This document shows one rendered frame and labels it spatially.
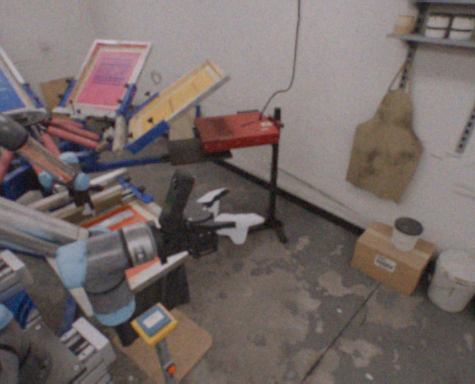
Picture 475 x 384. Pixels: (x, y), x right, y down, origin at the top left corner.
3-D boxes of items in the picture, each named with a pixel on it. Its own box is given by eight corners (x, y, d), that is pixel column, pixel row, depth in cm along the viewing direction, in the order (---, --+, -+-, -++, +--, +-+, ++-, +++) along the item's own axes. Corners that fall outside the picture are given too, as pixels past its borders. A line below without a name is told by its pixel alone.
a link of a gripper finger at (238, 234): (264, 239, 63) (218, 237, 64) (263, 213, 60) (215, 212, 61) (263, 248, 60) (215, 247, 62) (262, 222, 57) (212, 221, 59)
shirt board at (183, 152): (222, 143, 274) (221, 134, 270) (233, 165, 243) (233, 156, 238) (51, 164, 244) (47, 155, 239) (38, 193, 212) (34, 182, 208)
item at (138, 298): (193, 300, 184) (185, 245, 159) (121, 355, 158) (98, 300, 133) (190, 297, 186) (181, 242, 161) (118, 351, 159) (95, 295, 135)
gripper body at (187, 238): (207, 232, 70) (152, 250, 65) (202, 197, 65) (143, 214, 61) (222, 250, 63) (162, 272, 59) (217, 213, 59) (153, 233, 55)
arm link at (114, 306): (129, 280, 71) (118, 244, 65) (141, 319, 63) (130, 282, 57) (91, 294, 68) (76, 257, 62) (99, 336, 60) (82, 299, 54)
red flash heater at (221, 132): (264, 122, 278) (264, 109, 271) (283, 145, 242) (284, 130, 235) (194, 130, 264) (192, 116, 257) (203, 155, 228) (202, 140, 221)
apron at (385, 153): (405, 203, 258) (454, 66, 198) (402, 207, 254) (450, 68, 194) (347, 179, 289) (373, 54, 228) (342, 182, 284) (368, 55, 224)
